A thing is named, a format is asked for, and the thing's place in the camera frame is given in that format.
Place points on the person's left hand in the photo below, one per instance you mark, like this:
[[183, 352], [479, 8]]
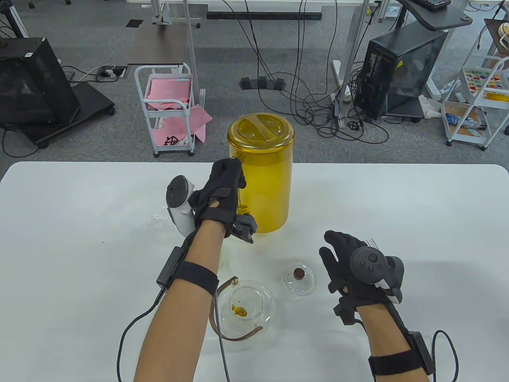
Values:
[[220, 183]]

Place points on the person's right hand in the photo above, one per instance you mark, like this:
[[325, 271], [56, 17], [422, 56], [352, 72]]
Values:
[[338, 266]]

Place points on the glass lid with wooden knob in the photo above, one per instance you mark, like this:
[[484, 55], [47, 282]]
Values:
[[304, 284]]

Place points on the metal tweezers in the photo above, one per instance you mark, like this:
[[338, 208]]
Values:
[[372, 242]]

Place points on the yellow plastic pitcher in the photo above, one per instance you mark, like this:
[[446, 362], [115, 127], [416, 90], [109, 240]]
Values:
[[266, 187]]

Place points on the glass infuser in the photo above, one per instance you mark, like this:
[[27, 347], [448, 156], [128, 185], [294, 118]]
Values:
[[254, 298]]

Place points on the dried chrysanthemum flowers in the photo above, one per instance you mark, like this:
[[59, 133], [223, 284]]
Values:
[[238, 310]]

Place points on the person's left forearm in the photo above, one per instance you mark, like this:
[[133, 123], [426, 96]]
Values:
[[175, 326]]

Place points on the person's right forearm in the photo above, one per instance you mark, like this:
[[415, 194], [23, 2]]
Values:
[[389, 342]]

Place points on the right hand controller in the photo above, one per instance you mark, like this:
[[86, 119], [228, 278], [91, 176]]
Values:
[[368, 264]]

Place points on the hand controller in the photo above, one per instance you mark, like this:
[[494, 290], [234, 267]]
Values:
[[368, 264], [181, 207]]

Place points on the left hand controller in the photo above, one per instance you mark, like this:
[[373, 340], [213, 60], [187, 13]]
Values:
[[181, 207]]

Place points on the white trolley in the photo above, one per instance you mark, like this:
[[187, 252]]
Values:
[[175, 150], [469, 138]]

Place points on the pink paper sheet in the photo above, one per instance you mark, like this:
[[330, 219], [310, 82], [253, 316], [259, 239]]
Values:
[[199, 117]]

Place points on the left wrist sensor band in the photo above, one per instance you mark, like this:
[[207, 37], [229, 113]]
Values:
[[195, 274]]

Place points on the wrist sensor band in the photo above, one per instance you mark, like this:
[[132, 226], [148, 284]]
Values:
[[397, 362], [195, 274]]

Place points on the pink paper stack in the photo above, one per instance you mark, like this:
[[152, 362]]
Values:
[[167, 89]]

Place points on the black desk foot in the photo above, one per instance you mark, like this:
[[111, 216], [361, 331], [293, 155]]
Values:
[[262, 82]]

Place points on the right wrist sensor band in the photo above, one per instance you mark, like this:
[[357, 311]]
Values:
[[397, 362]]

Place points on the dark brown side table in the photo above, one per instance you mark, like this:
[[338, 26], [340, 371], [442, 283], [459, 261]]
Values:
[[159, 45]]

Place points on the black rolling stand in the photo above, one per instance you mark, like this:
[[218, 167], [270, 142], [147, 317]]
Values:
[[93, 101]]

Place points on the floor outlet box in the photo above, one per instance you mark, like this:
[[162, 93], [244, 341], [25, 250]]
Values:
[[113, 72]]

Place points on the white power strip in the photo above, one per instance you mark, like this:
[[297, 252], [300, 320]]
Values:
[[336, 69]]

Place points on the black desk crossbar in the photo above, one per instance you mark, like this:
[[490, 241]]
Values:
[[262, 16]]

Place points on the white plastic bag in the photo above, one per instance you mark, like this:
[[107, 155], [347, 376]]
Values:
[[429, 109]]

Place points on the blue cloth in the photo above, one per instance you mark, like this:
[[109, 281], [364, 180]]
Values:
[[457, 119]]

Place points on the black glass-sided computer tower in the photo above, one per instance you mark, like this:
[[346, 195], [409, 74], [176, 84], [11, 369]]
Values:
[[397, 67]]

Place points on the black mesh computer tower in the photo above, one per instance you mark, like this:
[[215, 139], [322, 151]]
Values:
[[32, 87]]

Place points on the yellow bowl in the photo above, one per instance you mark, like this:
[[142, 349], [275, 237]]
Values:
[[497, 96]]

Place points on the colourful puzzle board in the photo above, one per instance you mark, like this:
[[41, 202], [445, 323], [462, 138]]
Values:
[[483, 79]]

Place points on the black standing desk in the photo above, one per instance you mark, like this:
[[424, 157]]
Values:
[[437, 20]]

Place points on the wooden table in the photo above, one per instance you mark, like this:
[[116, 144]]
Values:
[[491, 36]]

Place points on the black keyboard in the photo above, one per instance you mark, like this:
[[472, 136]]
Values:
[[433, 3]]

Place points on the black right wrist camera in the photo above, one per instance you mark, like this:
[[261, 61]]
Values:
[[346, 312]]

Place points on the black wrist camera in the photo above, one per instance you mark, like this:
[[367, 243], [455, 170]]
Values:
[[346, 312], [242, 227]]

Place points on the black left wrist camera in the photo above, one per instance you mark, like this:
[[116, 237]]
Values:
[[242, 227]]

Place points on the white desk frame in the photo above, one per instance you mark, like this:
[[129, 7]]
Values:
[[191, 47]]

